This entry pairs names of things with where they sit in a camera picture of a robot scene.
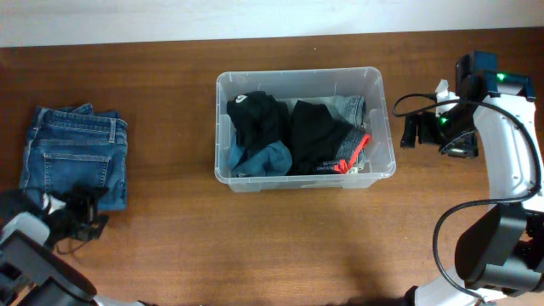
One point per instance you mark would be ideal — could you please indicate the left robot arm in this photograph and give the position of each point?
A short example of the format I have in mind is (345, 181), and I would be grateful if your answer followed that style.
(33, 222)

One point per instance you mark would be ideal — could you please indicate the clear plastic storage bin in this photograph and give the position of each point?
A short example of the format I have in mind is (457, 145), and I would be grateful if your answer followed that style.
(367, 82)

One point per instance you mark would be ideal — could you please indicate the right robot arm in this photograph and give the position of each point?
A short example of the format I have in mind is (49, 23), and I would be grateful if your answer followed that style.
(487, 113)

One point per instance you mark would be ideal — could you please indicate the small blue denim cloth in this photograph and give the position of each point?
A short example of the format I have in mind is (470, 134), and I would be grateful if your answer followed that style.
(274, 159)

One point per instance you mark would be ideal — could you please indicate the dark blue jeans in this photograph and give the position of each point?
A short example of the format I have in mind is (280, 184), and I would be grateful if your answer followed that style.
(77, 147)

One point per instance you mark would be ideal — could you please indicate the light blue jeans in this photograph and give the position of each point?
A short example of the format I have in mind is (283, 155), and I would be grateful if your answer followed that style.
(351, 109)

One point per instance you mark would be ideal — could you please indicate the black red grey garment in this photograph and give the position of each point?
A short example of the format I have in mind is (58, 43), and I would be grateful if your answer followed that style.
(321, 144)

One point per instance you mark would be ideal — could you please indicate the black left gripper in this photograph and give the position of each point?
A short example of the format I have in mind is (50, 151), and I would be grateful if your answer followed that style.
(84, 201)

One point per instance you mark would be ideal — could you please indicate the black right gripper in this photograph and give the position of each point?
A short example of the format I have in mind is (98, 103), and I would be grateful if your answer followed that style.
(461, 144)

